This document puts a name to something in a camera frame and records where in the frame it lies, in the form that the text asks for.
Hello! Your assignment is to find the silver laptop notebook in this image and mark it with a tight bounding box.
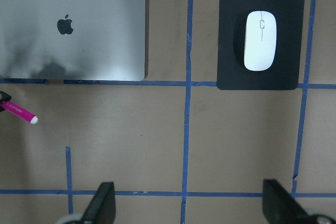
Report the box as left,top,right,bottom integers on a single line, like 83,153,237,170
1,0,146,81

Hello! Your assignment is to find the black mousepad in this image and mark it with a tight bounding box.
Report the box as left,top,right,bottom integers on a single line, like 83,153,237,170
217,0,305,90

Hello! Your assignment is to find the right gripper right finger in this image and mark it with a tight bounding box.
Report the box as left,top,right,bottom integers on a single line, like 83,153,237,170
262,179,315,224

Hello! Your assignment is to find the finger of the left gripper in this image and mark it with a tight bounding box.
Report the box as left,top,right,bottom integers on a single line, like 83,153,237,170
0,91,11,102

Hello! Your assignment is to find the white computer mouse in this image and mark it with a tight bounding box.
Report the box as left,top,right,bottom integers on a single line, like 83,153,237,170
244,10,277,72

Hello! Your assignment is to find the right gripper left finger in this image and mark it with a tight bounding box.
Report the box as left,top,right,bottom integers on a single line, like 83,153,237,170
81,182,116,223

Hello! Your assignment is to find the pink highlighter pen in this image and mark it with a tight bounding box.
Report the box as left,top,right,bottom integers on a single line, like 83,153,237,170
1,101,38,124

